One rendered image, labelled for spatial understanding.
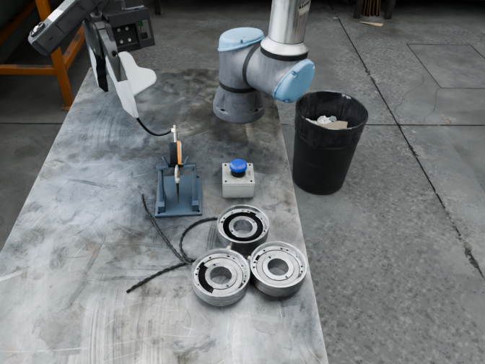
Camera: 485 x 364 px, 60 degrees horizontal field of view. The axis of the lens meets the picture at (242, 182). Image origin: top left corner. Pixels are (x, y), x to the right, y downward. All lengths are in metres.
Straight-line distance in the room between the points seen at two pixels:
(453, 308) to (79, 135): 1.53
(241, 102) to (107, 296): 0.62
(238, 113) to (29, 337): 0.73
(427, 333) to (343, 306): 0.32
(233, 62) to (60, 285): 0.66
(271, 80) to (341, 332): 1.04
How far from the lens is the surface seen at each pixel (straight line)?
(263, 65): 1.05
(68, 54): 2.93
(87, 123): 1.24
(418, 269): 2.00
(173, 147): 0.89
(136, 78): 0.64
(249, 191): 0.94
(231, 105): 1.17
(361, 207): 2.17
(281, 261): 0.82
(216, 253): 0.81
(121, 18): 0.64
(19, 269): 0.91
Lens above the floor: 1.46
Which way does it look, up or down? 42 degrees down
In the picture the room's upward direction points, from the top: 3 degrees clockwise
